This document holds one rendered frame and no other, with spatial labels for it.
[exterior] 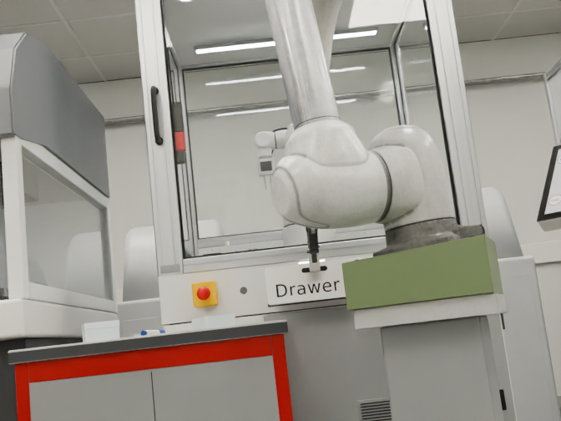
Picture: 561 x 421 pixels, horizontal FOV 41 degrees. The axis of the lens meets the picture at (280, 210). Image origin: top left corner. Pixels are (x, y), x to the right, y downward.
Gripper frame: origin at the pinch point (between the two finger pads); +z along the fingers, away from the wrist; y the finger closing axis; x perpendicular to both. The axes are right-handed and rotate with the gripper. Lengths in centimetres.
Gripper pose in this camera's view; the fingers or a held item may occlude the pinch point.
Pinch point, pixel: (314, 260)
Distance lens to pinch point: 215.1
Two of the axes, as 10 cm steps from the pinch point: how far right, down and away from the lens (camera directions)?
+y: -0.6, -4.2, 9.0
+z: 0.9, 9.0, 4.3
